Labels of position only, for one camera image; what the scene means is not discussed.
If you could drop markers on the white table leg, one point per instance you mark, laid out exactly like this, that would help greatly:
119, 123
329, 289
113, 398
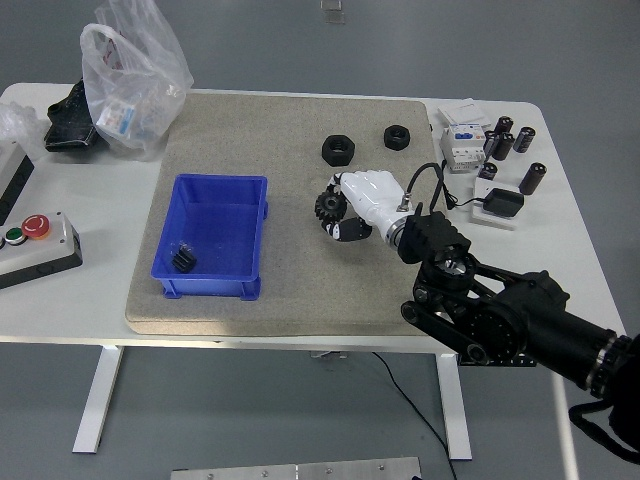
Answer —
454, 405
97, 400

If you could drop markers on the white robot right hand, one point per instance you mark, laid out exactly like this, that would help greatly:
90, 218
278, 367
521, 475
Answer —
375, 197

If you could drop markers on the large black hex nut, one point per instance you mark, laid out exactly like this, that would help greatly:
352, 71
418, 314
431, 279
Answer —
338, 150

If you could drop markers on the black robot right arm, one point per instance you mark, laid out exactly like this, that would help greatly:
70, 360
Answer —
525, 315

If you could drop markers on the small black hex nut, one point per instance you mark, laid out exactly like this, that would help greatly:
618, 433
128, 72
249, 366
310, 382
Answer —
397, 136

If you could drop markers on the grey under-table bracket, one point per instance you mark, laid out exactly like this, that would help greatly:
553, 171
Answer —
328, 355

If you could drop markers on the clear plastic bag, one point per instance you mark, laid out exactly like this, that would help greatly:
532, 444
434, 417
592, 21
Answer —
135, 65

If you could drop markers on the small shiny metal bits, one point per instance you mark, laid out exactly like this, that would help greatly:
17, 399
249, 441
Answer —
183, 246

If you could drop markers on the black under-table control box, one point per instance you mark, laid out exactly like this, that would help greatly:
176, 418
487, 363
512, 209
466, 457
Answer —
515, 362

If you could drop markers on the clear plastic wrap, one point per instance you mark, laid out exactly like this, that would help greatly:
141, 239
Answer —
20, 122

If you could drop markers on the silver metal plate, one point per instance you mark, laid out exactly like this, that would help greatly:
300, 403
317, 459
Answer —
295, 470

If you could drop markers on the red emergency stop button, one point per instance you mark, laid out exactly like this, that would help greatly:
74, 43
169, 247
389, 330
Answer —
36, 225

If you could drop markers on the black crumpled pouch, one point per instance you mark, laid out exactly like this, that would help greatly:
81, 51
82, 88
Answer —
67, 125

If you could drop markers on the black cylindrical capacitor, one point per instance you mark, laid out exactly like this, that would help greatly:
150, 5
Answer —
504, 125
533, 178
506, 146
487, 171
524, 140
489, 145

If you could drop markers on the metal floor socket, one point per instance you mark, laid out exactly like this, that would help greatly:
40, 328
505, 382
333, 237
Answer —
333, 12

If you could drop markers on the white circuit breaker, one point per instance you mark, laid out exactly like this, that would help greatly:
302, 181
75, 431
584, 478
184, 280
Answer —
462, 147

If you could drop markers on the blue plastic box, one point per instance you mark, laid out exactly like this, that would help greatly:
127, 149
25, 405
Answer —
220, 225

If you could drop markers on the grey emergency stop box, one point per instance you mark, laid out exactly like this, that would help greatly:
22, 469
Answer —
45, 260

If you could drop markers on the white rectangular block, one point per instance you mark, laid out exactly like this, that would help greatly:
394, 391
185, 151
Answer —
481, 217

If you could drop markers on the green push button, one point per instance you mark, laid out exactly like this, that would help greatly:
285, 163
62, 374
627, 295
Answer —
13, 235

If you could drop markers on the small black gear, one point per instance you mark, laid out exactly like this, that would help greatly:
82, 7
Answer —
185, 261

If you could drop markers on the large black gear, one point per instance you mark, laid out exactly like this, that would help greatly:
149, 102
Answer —
327, 207

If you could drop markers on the blue white carton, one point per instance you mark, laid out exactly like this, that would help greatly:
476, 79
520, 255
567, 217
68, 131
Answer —
116, 116

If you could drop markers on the grey-brown mat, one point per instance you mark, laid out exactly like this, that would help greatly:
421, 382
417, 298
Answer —
280, 300

